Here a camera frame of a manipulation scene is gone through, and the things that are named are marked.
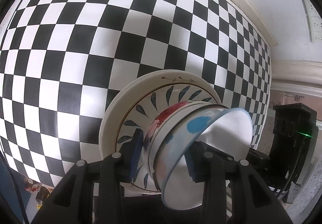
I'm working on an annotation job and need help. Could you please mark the colourful spotted bowl blue rim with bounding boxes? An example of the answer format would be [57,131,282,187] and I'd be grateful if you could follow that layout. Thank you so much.
[154,107,253,211]

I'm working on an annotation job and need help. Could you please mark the black and white checkered mat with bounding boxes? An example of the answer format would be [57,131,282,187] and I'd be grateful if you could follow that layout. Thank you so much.
[0,0,272,189]

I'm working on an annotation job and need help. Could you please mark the white plate blue leaf pattern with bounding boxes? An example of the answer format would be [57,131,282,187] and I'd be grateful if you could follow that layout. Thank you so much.
[115,83,219,190]

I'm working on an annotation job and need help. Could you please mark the large white floral plate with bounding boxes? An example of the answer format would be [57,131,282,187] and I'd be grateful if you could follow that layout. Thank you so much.
[99,69,222,193]

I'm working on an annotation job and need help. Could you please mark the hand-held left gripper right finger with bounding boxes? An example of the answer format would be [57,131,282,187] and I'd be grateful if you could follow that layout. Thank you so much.
[185,141,297,224]

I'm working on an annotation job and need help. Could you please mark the white wall socket strip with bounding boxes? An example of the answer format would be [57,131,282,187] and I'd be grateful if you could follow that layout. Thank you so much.
[300,0,322,43]

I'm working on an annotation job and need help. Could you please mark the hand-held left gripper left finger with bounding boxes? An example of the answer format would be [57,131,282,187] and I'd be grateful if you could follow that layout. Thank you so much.
[31,128,145,224]

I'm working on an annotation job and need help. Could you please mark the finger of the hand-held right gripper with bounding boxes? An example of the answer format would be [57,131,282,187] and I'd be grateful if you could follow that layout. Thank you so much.
[248,149,285,190]

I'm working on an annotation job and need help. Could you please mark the white bowls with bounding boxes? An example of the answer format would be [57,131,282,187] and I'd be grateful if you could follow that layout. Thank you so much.
[150,104,227,185]

